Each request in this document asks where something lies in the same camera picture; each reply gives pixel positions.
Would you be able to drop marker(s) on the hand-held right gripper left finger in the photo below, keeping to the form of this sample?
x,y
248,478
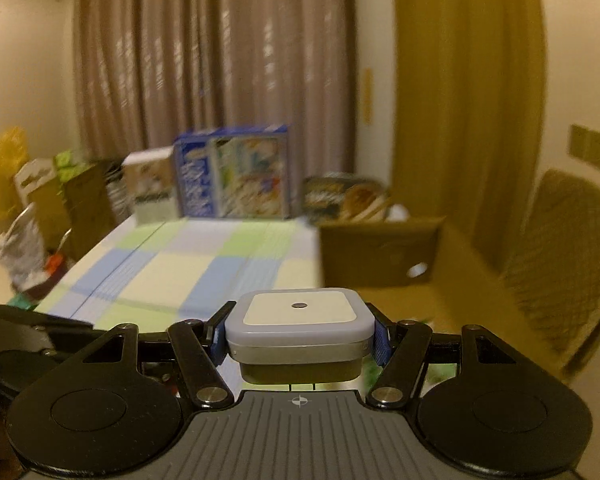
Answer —
x,y
219,345

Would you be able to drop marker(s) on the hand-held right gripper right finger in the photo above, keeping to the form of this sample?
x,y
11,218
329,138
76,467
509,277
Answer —
x,y
381,345

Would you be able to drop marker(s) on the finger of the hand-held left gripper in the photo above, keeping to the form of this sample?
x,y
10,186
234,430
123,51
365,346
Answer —
x,y
40,321

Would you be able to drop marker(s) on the white plug night light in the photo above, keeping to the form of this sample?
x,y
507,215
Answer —
x,y
300,327

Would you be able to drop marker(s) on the checked cloth desktop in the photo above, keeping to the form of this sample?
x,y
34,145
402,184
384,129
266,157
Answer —
x,y
155,270

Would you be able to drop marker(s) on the small orange object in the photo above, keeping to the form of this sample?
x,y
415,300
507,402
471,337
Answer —
x,y
56,262

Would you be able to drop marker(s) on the crumpled clear plastic bag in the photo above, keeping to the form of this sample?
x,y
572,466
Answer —
x,y
22,250

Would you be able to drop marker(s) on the dark brown cardboard box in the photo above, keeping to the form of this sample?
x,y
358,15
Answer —
x,y
90,210

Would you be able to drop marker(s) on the yellow plastic bag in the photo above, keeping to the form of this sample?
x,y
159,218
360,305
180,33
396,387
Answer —
x,y
2,175

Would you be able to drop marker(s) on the white woven bag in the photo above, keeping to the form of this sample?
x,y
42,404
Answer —
x,y
119,192

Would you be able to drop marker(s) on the black instant rice bowl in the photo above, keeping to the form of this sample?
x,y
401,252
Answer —
x,y
340,197

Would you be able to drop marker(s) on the green tissue pack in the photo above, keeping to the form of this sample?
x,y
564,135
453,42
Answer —
x,y
70,160

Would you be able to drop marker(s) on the blue milk carton box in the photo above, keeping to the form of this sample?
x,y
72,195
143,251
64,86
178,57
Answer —
x,y
235,175

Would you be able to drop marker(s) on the white product box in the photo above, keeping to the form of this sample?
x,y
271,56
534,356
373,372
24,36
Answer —
x,y
150,185

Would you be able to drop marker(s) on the chair with quilted cover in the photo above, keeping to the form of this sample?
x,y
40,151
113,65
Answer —
x,y
560,260

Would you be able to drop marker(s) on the yellow curtain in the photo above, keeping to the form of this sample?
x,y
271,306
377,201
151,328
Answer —
x,y
460,85

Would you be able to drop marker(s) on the shiny brown curtain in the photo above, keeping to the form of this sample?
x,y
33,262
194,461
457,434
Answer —
x,y
205,60

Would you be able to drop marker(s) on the yellow wall strip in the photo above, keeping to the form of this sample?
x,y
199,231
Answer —
x,y
366,95

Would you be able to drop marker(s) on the wall switch plate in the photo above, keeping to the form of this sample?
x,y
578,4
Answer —
x,y
599,152
578,142

